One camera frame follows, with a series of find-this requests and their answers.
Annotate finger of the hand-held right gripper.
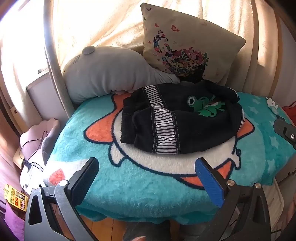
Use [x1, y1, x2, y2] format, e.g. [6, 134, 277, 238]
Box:
[273, 118, 296, 150]

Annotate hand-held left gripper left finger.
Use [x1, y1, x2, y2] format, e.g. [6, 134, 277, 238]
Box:
[24, 157, 100, 241]

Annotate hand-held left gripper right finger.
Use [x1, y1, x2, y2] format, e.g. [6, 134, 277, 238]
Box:
[195, 157, 271, 241]

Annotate black pants with striped bands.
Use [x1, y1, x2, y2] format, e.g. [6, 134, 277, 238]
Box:
[120, 79, 245, 155]

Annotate red object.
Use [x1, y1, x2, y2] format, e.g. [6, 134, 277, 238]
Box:
[282, 102, 296, 121]

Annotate small white toy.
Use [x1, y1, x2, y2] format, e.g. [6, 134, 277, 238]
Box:
[265, 97, 279, 114]

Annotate white device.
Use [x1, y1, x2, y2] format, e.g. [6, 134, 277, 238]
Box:
[20, 162, 44, 187]

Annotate teal printed fleece blanket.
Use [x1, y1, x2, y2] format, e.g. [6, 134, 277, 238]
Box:
[43, 91, 296, 225]

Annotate pink stool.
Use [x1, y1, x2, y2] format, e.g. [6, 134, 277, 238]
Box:
[14, 118, 60, 167]

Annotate yellow packet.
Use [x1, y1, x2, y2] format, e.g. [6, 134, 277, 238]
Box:
[4, 184, 28, 210]

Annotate purple rug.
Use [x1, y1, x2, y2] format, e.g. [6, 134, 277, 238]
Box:
[0, 202, 28, 241]

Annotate white cabinet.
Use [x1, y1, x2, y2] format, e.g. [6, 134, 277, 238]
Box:
[25, 72, 70, 130]

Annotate grey pillow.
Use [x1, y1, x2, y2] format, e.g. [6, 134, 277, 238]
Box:
[62, 46, 179, 103]

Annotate grey metal pole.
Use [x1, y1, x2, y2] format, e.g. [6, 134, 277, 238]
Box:
[43, 0, 75, 118]

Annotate cream floral cushion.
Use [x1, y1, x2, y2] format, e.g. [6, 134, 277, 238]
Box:
[140, 3, 246, 84]

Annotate cream draped cloth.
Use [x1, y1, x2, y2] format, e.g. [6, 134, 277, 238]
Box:
[0, 0, 278, 121]

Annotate black cable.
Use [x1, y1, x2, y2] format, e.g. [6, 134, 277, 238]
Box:
[19, 131, 50, 172]

